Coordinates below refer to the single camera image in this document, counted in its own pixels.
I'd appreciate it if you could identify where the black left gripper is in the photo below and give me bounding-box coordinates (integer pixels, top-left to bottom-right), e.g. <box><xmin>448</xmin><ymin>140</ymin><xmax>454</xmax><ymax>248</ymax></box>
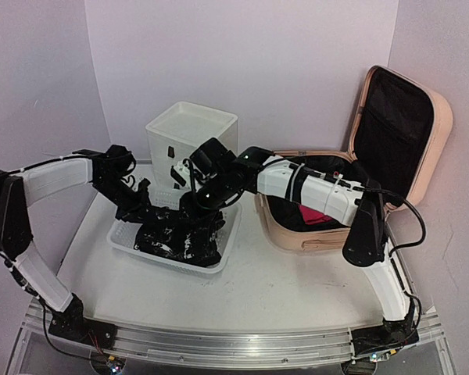
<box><xmin>92</xmin><ymin>175</ymin><xmax>159</xmax><ymax>225</ymax></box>

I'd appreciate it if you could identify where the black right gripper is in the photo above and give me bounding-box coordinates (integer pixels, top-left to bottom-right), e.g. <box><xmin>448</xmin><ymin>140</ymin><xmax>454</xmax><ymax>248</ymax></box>
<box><xmin>177</xmin><ymin>173</ymin><xmax>231</xmax><ymax>226</ymax></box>

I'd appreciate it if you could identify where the white tall plastic bin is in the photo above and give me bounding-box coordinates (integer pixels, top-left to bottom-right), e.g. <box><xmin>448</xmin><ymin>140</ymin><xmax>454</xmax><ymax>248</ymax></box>
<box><xmin>145</xmin><ymin>102</ymin><xmax>238</xmax><ymax>188</ymax></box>

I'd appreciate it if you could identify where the black clothes stack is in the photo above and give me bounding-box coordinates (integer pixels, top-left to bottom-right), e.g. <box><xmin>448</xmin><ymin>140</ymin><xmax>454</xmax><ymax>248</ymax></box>
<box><xmin>134</xmin><ymin>212</ymin><xmax>226</xmax><ymax>268</ymax></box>

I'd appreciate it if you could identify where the white perforated plastic basket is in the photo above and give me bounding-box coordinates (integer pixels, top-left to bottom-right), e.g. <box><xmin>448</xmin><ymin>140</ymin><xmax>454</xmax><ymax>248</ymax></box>
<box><xmin>106</xmin><ymin>203</ymin><xmax>242</xmax><ymax>277</ymax></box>

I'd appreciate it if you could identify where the red garment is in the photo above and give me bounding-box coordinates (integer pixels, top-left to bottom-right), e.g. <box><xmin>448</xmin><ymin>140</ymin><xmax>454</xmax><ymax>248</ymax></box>
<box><xmin>299</xmin><ymin>205</ymin><xmax>333</xmax><ymax>225</ymax></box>

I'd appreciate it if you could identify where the beige hard-shell suitcase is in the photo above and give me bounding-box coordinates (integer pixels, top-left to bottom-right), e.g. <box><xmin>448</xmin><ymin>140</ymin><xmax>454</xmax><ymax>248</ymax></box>
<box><xmin>255</xmin><ymin>66</ymin><xmax>453</xmax><ymax>253</ymax></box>

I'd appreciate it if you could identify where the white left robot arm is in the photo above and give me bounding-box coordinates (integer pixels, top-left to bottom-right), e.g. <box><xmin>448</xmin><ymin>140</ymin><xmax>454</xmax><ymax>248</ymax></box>
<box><xmin>0</xmin><ymin>145</ymin><xmax>152</xmax><ymax>349</ymax></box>

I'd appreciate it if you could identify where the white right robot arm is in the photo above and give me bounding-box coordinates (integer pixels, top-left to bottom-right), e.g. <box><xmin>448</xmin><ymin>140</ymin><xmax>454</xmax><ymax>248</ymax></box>
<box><xmin>170</xmin><ymin>137</ymin><xmax>421</xmax><ymax>358</ymax></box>

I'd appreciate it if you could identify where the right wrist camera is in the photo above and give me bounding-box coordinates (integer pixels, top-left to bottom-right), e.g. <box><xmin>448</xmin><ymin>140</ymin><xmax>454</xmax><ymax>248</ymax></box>
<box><xmin>170</xmin><ymin>159</ymin><xmax>191</xmax><ymax>189</ymax></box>

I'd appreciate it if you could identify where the aluminium front rail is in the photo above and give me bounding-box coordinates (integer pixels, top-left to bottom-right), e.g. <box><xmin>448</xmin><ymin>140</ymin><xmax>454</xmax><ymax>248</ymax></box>
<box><xmin>21</xmin><ymin>295</ymin><xmax>446</xmax><ymax>363</ymax></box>

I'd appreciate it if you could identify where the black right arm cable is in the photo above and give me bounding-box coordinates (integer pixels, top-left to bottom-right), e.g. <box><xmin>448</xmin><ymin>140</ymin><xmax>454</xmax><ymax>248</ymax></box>
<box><xmin>359</xmin><ymin>187</ymin><xmax>427</xmax><ymax>251</ymax></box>

